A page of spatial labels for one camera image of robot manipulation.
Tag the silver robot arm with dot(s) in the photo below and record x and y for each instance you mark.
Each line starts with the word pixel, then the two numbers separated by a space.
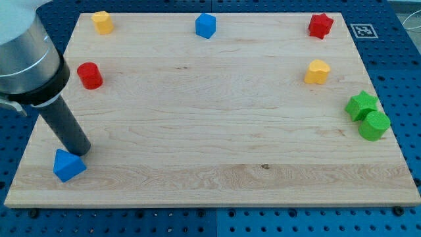
pixel 33 71

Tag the yellow heart block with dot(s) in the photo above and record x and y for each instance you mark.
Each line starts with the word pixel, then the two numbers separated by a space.
pixel 317 72

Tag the wooden board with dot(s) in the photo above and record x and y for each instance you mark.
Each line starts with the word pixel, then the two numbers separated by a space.
pixel 184 121

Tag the blue cube block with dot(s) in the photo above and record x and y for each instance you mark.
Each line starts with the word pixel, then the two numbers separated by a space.
pixel 205 25

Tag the red cylinder block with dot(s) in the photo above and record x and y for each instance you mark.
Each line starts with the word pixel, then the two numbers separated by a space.
pixel 90 75

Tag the red star block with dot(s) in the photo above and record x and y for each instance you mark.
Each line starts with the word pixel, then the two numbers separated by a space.
pixel 320 25

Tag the yellow hexagon block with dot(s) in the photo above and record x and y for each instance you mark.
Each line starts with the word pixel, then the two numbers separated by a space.
pixel 102 22

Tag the green star block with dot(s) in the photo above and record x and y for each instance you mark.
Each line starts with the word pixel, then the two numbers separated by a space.
pixel 360 105

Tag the blue triangle block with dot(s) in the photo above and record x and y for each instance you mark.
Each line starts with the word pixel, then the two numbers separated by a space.
pixel 67 165

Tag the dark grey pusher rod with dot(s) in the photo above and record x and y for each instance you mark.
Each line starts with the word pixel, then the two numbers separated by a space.
pixel 63 123

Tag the green cylinder block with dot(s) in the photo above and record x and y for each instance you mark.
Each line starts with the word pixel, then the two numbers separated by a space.
pixel 374 126

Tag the fiducial marker tag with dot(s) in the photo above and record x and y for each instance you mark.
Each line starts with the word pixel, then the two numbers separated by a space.
pixel 364 31

